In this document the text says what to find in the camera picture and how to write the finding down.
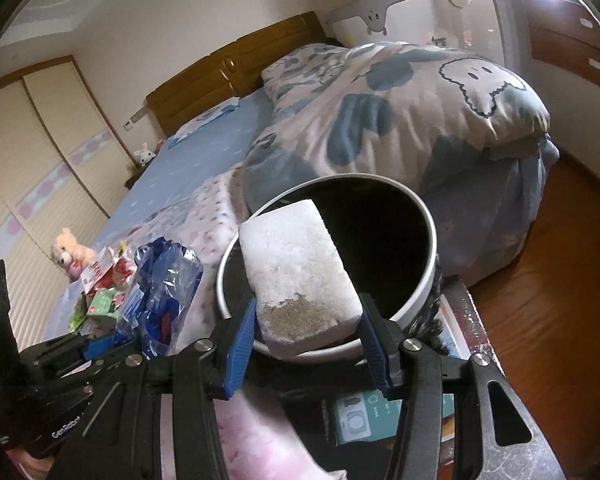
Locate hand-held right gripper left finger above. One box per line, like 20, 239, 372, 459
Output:
45, 298, 259, 480

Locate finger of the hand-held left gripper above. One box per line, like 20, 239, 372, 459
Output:
17, 333, 116, 379

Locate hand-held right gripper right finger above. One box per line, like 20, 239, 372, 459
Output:
357, 293, 569, 480

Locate green drink pouch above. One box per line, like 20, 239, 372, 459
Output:
70, 287, 131, 334

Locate blue clear plastic bag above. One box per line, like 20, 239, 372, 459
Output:
112, 237, 204, 359

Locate white foam block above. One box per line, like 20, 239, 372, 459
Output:
238, 198, 362, 360

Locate white-rimmed black trash bin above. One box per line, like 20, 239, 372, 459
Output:
214, 173, 447, 367

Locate teal booklet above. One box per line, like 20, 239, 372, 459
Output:
329, 392, 456, 447

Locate beige teddy bear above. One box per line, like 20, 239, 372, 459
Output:
50, 227, 97, 281

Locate floral patterned blanket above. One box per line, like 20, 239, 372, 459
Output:
95, 167, 352, 480

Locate blue sheeted bed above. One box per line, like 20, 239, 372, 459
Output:
41, 94, 561, 341

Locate cream sliding door wardrobe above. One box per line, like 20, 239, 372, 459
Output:
0, 55, 154, 342

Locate white bunny plush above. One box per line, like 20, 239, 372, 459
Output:
134, 142, 159, 169

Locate blue and white pillow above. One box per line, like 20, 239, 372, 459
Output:
172, 96, 241, 142

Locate blue and white printed duvet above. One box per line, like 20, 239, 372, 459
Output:
242, 42, 561, 222

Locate wooden headboard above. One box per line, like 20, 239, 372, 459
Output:
146, 11, 331, 137

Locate wooden dresser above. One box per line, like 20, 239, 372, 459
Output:
521, 0, 600, 107

